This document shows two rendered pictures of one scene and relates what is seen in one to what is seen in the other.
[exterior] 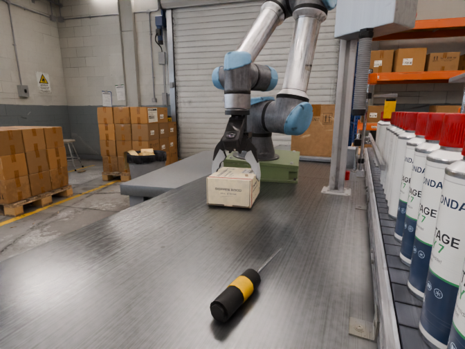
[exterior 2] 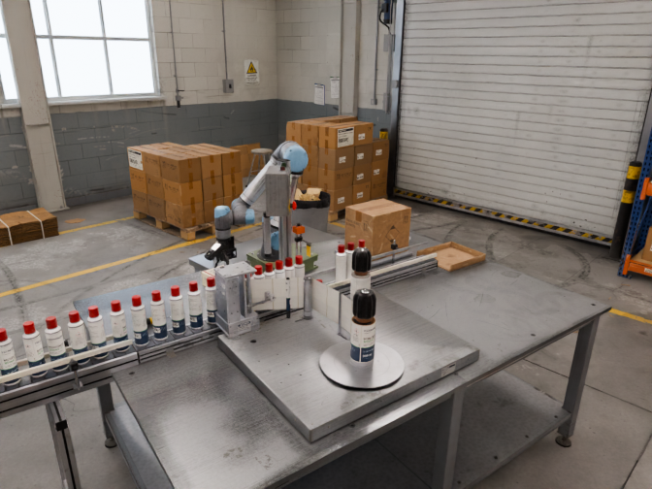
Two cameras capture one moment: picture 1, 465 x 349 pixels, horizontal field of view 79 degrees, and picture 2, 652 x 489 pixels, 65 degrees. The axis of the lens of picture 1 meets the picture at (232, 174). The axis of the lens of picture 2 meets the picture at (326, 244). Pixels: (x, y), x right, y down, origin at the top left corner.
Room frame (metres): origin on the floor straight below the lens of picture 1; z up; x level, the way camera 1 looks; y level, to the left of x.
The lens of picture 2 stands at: (-0.98, -1.65, 1.95)
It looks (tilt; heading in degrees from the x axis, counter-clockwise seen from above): 21 degrees down; 30
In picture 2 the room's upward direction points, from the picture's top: 1 degrees clockwise
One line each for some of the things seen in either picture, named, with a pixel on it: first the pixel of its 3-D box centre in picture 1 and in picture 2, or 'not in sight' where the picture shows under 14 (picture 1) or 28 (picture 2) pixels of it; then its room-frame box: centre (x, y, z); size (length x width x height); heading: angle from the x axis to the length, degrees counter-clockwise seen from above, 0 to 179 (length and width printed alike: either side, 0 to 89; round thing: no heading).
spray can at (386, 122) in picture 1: (386, 140); (341, 265); (1.04, -0.57, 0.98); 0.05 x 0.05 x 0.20
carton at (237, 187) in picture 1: (234, 185); (221, 277); (0.80, -0.01, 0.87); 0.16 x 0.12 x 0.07; 166
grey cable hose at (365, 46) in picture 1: (362, 73); (267, 234); (0.76, -0.33, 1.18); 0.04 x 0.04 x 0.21
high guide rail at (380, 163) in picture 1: (373, 144); (352, 263); (1.15, -0.57, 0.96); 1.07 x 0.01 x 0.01; 156
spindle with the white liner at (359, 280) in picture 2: not in sight; (360, 281); (0.83, -0.78, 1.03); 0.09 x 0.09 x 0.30
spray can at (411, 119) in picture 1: (409, 166); not in sight; (0.53, -0.34, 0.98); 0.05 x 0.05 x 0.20
